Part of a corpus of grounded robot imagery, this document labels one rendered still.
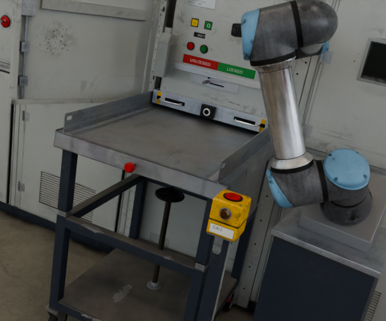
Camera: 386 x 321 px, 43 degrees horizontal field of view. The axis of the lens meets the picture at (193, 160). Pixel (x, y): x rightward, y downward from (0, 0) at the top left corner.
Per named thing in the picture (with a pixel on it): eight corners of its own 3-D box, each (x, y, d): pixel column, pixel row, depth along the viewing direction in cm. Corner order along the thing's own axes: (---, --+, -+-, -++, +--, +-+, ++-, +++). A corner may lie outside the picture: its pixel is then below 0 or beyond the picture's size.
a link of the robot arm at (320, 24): (343, -17, 112) (322, 25, 160) (295, -6, 114) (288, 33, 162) (351, 32, 112) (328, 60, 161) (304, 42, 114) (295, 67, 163)
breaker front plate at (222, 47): (264, 122, 196) (292, 0, 180) (158, 93, 212) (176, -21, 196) (265, 121, 198) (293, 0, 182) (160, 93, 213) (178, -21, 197)
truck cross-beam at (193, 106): (268, 134, 197) (271, 120, 195) (151, 102, 214) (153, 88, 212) (271, 132, 201) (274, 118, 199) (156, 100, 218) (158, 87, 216)
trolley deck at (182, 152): (223, 203, 144) (227, 185, 142) (53, 146, 163) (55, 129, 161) (277, 151, 204) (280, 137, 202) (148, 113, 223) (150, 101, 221)
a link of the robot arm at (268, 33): (330, 209, 129) (297, -1, 112) (274, 218, 132) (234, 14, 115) (323, 192, 140) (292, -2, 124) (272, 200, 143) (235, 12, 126)
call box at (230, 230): (234, 244, 119) (243, 207, 116) (205, 233, 122) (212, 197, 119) (244, 232, 127) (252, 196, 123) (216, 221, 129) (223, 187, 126)
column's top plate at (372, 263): (397, 238, 157) (399, 232, 156) (379, 279, 130) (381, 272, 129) (303, 203, 170) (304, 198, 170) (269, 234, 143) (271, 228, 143)
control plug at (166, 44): (163, 78, 198) (170, 34, 192) (153, 75, 199) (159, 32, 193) (171, 76, 205) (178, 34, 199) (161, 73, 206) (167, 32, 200)
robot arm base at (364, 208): (381, 194, 144) (384, 178, 135) (356, 235, 139) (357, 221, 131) (335, 172, 151) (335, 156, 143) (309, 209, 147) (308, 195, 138)
